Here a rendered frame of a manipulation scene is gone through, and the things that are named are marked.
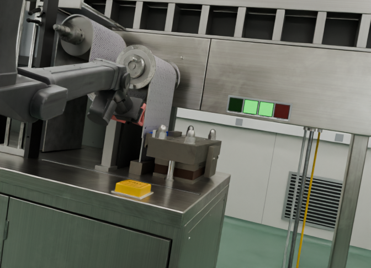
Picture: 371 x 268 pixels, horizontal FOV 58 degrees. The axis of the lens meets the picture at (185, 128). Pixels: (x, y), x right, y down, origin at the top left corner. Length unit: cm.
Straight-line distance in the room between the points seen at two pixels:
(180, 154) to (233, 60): 52
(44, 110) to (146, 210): 43
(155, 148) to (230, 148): 271
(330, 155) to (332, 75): 239
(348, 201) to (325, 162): 217
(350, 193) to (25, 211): 121
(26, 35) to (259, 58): 85
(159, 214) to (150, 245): 10
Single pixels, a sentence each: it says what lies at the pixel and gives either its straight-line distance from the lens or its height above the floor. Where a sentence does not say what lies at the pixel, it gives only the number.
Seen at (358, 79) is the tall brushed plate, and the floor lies 134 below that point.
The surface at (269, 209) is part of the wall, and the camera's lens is 380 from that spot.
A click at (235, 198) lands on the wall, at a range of 381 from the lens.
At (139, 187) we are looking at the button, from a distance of 86.
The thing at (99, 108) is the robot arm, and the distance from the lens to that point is 85.
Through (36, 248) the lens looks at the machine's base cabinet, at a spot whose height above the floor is 69.
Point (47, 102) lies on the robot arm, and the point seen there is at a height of 111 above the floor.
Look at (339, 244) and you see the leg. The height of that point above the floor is 68.
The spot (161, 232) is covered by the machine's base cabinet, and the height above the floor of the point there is 83.
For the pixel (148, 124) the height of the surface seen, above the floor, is 107.
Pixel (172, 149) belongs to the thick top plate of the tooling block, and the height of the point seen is 101.
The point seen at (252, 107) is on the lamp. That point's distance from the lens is 136.
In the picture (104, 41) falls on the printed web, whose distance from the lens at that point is 132.
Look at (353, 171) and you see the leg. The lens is 155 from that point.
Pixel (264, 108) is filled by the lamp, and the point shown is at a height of 119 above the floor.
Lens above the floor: 113
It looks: 3 degrees down
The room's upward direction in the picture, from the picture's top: 9 degrees clockwise
